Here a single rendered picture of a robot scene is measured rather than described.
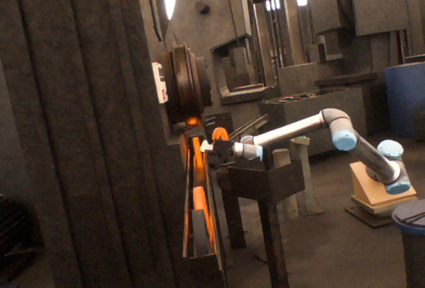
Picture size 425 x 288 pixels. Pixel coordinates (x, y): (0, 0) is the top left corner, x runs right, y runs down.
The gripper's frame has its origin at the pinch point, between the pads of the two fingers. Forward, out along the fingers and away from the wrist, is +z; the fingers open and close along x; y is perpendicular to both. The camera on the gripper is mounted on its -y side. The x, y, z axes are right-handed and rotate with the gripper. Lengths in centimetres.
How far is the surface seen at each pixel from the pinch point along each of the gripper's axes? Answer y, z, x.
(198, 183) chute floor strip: -11.3, -1.6, 33.4
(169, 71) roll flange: 41.3, 20.5, 17.8
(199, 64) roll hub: 46.9, 5.5, 10.2
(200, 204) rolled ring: -1, -1, 97
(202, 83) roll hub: 37.5, 2.9, 14.0
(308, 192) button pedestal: -32, -88, -63
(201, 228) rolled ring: -2, -1, 115
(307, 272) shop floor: -57, -68, 21
